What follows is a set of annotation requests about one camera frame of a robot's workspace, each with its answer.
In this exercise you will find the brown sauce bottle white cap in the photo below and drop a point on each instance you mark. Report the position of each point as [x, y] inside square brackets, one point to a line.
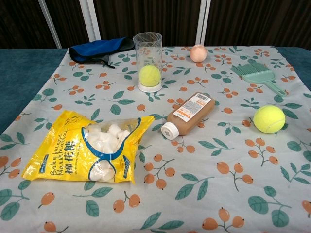
[192, 111]

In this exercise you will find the yellow tennis ball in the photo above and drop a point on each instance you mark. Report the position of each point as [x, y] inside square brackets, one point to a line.
[148, 75]
[268, 118]

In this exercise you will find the blue and black cloth pouch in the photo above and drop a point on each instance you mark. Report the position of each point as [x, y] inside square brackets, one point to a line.
[97, 49]

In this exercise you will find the white vertical frame post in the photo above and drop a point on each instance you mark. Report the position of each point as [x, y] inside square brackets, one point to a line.
[91, 19]
[49, 21]
[204, 23]

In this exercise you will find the clear plastic cup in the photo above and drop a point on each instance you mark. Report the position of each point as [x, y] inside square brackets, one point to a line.
[148, 53]

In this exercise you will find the green plastic brush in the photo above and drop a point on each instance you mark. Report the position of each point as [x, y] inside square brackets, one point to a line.
[255, 72]

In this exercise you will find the yellow marshmallow bag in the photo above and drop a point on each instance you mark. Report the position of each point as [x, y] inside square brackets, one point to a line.
[73, 155]

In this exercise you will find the pink peach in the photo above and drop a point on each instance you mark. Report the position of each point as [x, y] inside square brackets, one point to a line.
[198, 53]

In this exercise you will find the floral patterned tablecloth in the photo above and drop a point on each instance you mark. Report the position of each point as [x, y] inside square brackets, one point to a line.
[194, 170]

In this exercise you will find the teal table cover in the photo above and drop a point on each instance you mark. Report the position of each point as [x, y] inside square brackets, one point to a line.
[22, 77]

